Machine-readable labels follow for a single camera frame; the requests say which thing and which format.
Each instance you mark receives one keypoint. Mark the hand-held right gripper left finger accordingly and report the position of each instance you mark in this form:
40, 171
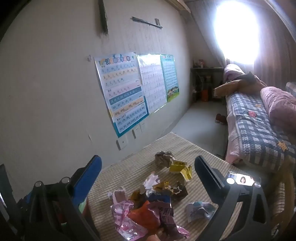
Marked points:
89, 177

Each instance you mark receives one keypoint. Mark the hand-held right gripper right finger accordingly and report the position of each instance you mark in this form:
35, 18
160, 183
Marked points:
207, 172

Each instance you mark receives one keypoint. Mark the yellow snack wrapper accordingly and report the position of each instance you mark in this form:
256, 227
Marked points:
179, 168

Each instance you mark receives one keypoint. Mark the green bin with red inside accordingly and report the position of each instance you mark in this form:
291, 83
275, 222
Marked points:
87, 210

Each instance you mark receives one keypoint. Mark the pink white paper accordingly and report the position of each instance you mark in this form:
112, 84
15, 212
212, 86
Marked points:
118, 195

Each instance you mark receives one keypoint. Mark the gold brown foil wrapper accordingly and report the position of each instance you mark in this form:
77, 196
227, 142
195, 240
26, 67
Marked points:
178, 192

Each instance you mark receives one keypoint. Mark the light blue wrapper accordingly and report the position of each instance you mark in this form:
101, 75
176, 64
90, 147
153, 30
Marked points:
198, 210

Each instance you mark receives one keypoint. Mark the grey paper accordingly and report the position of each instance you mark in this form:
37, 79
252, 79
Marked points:
164, 158

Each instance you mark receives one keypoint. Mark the yellow brown wrapper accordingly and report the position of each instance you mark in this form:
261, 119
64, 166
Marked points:
136, 197

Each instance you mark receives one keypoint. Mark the mauve brown wrapper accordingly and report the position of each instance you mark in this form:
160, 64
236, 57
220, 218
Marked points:
166, 215

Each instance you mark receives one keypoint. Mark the orange snack wrapper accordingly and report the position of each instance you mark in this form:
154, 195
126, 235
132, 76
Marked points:
141, 215

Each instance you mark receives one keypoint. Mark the pink bed sheet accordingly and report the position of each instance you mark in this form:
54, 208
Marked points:
232, 139

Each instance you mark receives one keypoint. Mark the striped beige tablecloth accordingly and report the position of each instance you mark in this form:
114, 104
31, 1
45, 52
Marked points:
138, 166

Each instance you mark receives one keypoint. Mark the red shoes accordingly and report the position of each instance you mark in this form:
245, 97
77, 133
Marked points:
219, 118

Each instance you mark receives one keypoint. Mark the blue plaid blanket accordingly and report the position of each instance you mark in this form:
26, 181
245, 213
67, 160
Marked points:
254, 120

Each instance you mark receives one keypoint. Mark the orange container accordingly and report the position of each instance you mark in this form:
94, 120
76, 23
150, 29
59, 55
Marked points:
204, 95

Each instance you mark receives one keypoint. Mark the brown coat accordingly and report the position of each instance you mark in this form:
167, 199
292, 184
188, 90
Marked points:
231, 87

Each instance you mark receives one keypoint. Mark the pink quilt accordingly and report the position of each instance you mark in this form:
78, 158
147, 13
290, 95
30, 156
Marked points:
279, 106

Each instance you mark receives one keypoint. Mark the dark shelf cabinet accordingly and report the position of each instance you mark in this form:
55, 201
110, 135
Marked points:
205, 71

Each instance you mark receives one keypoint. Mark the pink pillow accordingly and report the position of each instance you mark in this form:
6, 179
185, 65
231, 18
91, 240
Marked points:
231, 70

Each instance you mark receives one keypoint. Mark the sheer white curtain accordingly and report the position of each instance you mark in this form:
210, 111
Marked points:
203, 34

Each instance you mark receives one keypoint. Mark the pink brown curtain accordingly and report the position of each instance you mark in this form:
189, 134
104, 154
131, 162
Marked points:
277, 51

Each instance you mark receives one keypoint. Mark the bright window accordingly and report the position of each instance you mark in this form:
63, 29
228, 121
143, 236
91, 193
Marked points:
235, 30

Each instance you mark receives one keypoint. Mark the white wall socket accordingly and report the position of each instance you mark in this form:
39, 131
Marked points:
138, 128
122, 143

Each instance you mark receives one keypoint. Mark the teal chart wall poster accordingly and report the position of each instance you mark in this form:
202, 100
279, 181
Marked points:
170, 76

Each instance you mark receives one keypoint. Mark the white chart wall poster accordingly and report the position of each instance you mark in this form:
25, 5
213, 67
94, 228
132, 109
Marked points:
150, 81

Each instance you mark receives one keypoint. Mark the dark wall strip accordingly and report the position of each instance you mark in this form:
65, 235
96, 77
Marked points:
103, 16

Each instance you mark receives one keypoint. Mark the metal wall rail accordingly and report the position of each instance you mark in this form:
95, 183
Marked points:
145, 22

